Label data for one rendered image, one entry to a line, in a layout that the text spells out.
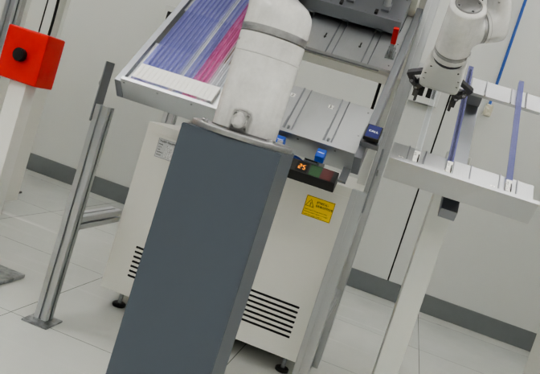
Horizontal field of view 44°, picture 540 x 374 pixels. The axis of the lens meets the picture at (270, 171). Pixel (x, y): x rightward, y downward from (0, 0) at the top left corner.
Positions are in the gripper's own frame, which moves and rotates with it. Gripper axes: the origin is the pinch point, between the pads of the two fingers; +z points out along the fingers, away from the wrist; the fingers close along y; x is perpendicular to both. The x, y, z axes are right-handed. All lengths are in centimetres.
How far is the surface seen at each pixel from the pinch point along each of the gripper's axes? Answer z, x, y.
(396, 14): 5.6, -35.1, 17.3
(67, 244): 39, 56, 82
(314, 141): 4.5, 21.8, 24.9
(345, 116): 7.5, 7.8, 20.4
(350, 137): 6.7, 14.8, 17.0
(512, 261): 173, -78, -71
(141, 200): 53, 27, 75
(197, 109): 8, 21, 57
